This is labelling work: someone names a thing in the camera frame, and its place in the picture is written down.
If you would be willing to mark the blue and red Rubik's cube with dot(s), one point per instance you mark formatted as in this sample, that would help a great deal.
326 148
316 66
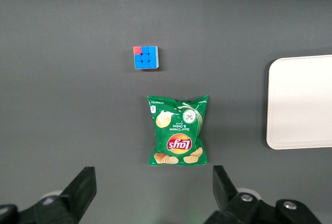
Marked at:
145 58

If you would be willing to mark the white plastic tray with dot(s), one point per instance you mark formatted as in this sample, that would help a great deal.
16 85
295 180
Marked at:
301 104

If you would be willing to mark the green Lay's chips bag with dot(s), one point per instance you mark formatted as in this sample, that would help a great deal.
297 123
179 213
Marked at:
179 130

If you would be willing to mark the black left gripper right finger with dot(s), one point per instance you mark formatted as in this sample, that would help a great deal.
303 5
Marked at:
228 195

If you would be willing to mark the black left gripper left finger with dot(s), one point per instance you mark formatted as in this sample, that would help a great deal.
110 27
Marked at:
77 193

